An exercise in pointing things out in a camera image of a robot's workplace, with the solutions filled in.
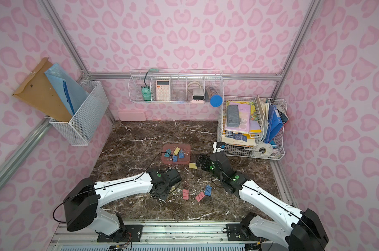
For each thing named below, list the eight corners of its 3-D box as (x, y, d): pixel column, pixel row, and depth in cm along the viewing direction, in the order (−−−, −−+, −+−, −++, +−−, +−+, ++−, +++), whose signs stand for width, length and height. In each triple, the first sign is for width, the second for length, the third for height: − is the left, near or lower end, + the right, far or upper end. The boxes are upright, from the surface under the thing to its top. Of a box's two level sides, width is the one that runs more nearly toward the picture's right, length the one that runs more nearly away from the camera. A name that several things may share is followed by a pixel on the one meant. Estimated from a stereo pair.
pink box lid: (121, 121, 123) (117, 114, 117) (122, 118, 126) (119, 111, 120) (145, 121, 123) (143, 114, 117) (146, 118, 126) (144, 110, 120)
